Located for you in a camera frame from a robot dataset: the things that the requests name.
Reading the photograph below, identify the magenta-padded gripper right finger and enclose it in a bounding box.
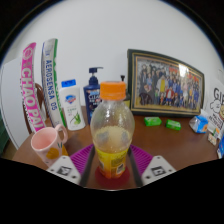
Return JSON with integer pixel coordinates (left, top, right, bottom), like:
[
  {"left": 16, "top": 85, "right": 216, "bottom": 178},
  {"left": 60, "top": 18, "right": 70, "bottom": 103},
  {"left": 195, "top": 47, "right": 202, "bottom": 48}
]
[{"left": 127, "top": 143, "right": 177, "bottom": 188}]

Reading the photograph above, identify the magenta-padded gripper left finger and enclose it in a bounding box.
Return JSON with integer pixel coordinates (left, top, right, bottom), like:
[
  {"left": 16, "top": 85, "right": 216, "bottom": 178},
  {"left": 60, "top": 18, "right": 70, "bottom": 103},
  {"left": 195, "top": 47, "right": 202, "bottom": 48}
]
[{"left": 46, "top": 143, "right": 97, "bottom": 188}]

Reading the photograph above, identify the orange juice bottle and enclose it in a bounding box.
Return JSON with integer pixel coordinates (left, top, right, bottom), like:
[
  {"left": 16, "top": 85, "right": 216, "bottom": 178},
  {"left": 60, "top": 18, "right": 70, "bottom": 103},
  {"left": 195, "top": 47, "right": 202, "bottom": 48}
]
[{"left": 89, "top": 80, "right": 136, "bottom": 180}]

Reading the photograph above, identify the pink mug with yellow print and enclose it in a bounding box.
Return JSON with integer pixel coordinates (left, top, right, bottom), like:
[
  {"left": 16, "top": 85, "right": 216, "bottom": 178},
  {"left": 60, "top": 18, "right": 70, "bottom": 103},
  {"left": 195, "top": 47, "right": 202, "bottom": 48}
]
[{"left": 30, "top": 123, "right": 69, "bottom": 168}]

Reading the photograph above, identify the blue tissue pack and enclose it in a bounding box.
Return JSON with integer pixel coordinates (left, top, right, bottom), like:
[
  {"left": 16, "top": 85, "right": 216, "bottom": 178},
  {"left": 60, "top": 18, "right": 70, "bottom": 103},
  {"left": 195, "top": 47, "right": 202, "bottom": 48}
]
[{"left": 188, "top": 114, "right": 209, "bottom": 134}]

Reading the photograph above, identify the small flat snack packet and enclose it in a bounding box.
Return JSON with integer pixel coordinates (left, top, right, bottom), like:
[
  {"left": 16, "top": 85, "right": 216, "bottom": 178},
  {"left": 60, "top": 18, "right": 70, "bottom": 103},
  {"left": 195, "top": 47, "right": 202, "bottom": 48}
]
[{"left": 207, "top": 132, "right": 218, "bottom": 146}]

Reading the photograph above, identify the white body wash bottle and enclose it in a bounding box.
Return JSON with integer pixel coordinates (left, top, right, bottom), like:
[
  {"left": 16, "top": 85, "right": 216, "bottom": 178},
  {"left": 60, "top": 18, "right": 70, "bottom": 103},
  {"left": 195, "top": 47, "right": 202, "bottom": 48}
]
[{"left": 59, "top": 78, "right": 86, "bottom": 131}]

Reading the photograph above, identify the dark blue pump bottle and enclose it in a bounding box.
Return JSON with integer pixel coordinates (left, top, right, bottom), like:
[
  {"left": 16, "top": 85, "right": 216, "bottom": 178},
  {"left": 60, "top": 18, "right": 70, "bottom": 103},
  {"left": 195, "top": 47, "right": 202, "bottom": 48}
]
[{"left": 83, "top": 66, "right": 104, "bottom": 125}]

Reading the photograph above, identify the framed group photo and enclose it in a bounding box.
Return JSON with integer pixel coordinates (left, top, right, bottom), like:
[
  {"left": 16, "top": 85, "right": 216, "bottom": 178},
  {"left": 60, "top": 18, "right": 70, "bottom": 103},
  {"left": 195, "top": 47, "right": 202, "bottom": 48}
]
[{"left": 126, "top": 48, "right": 205, "bottom": 118}]

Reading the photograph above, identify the pink shuttlecock tube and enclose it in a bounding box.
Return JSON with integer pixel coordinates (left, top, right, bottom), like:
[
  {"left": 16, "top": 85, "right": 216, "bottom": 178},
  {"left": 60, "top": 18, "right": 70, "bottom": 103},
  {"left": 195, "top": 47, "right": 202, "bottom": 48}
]
[{"left": 19, "top": 42, "right": 47, "bottom": 133}]

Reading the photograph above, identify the white and blue shuttlecock tube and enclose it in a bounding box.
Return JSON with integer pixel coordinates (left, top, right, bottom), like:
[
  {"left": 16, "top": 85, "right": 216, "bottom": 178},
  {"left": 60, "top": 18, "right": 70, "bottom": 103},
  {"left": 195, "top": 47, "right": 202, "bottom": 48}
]
[{"left": 40, "top": 38, "right": 68, "bottom": 128}]

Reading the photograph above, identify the white paper gift bag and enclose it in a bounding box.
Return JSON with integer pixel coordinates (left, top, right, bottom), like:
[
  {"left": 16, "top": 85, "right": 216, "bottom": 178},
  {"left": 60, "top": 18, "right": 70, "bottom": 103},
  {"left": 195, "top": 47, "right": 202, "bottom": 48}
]
[{"left": 208, "top": 78, "right": 224, "bottom": 134}]

